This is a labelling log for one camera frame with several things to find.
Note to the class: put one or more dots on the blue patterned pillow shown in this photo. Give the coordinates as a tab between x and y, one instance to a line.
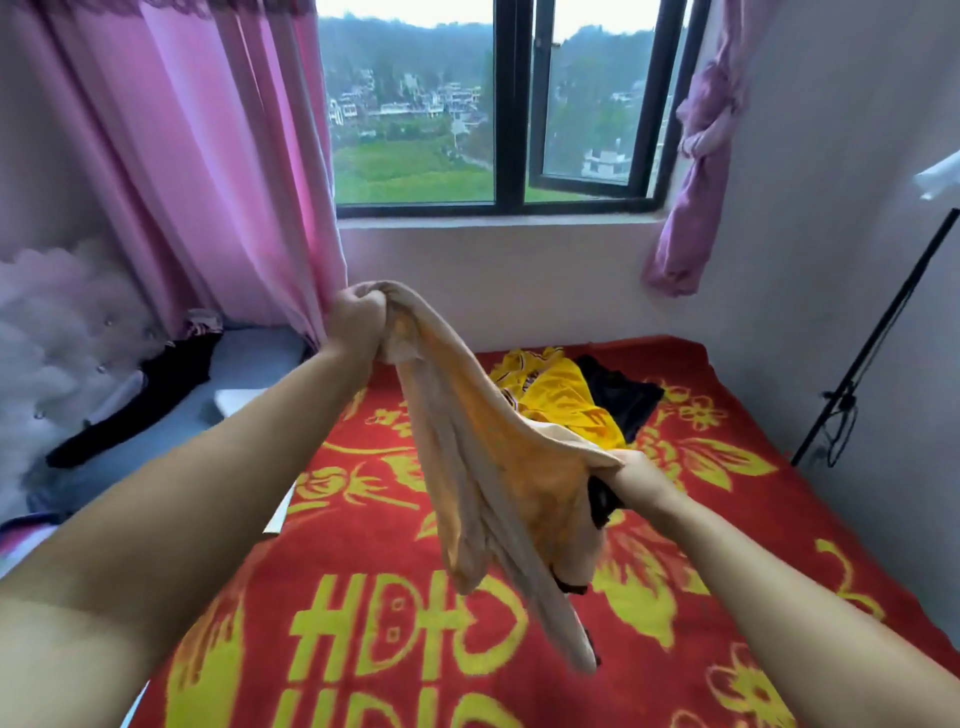
15	543

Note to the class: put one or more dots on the wide pink curtain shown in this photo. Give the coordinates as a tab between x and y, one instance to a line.
195	165

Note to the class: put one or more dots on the red and yellow blanket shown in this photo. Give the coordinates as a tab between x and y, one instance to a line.
375	630

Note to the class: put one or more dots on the pale blue pillow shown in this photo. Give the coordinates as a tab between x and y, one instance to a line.
248	360

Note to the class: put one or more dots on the person's right forearm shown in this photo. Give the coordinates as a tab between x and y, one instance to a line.
795	615

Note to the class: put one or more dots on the white tufted headboard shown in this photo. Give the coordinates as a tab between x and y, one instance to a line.
60	360

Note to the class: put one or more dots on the person's left forearm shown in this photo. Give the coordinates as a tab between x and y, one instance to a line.
165	555

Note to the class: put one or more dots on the dark framed window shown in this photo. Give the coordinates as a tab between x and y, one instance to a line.
420	105

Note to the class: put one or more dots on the person's right hand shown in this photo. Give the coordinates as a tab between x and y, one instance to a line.
642	483

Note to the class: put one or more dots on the black floor lamp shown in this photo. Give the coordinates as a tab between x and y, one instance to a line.
885	330

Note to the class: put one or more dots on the pile of mixed clothes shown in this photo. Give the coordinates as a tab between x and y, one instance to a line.
563	390

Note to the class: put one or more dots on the narrow pink curtain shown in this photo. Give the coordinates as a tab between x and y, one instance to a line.
705	150

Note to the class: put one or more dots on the person's left hand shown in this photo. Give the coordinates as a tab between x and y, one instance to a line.
357	323

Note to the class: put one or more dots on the cream thin garment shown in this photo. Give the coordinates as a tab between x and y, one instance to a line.
495	480

